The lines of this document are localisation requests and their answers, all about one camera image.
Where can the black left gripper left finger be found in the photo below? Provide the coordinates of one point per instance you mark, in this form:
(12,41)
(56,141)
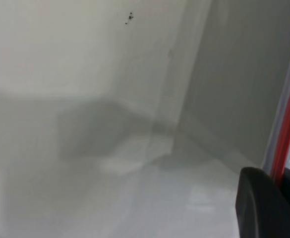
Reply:
(256,205)

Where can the clear zip bag red strip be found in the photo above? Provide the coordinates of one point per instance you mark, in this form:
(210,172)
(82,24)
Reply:
(287,119)

